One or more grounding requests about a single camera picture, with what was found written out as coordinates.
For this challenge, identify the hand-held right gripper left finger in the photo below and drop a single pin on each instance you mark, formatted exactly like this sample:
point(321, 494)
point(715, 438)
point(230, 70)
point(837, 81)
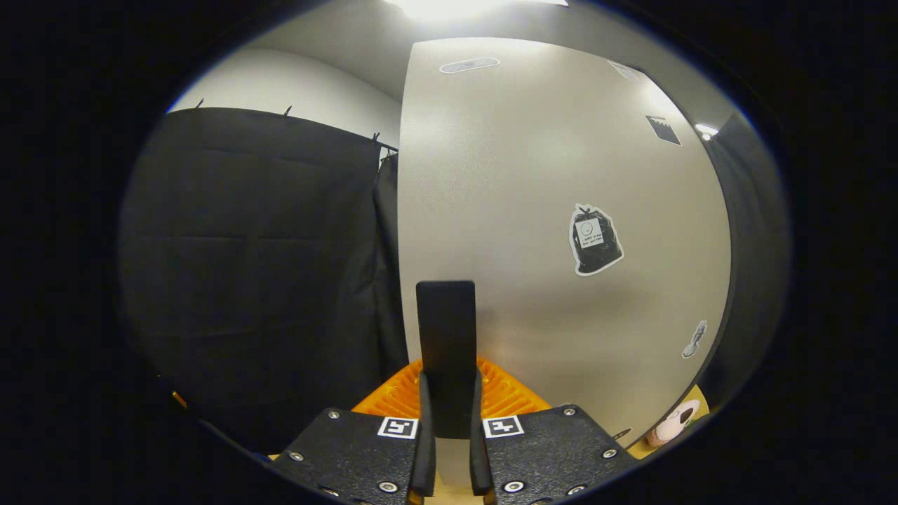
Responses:
point(426, 456)

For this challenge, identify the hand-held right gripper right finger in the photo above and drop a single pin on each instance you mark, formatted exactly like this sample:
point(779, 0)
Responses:
point(478, 463)

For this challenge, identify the black backdrop cloth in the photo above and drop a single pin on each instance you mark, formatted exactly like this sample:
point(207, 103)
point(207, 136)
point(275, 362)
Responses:
point(245, 245)

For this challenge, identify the ceiling light panel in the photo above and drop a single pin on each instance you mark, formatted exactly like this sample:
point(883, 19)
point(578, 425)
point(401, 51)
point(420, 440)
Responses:
point(706, 131)
point(449, 7)

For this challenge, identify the beige cabinet door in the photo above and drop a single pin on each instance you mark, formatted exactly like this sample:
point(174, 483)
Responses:
point(505, 182)

